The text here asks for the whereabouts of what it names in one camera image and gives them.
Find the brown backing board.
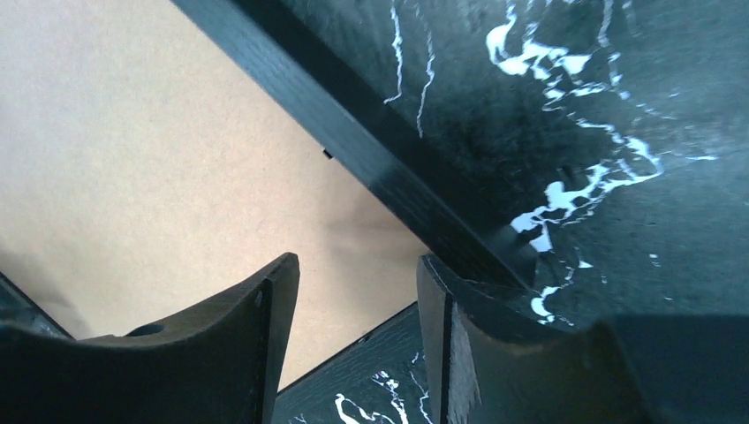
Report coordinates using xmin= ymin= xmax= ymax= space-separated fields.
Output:
xmin=0 ymin=0 xmax=431 ymax=390

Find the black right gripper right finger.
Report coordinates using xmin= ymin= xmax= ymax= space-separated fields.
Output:
xmin=416 ymin=254 xmax=748 ymax=423

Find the black picture frame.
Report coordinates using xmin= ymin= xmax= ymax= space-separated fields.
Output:
xmin=0 ymin=0 xmax=540 ymax=393

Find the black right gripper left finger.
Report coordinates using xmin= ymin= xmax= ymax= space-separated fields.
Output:
xmin=1 ymin=253 xmax=299 ymax=423

